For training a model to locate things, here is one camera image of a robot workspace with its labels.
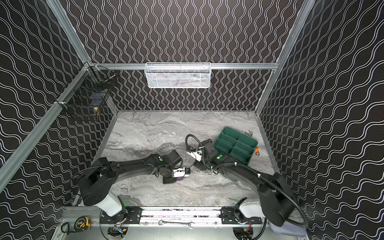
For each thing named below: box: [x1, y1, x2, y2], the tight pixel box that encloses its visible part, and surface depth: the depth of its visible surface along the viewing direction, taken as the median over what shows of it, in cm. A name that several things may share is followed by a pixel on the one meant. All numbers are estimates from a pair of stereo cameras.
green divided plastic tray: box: [213, 126, 259, 166], surface depth 99 cm
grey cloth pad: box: [269, 220, 307, 237], surface depth 69 cm
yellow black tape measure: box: [61, 216, 91, 235], surface depth 72 cm
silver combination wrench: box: [158, 220, 195, 230], surface depth 75 cm
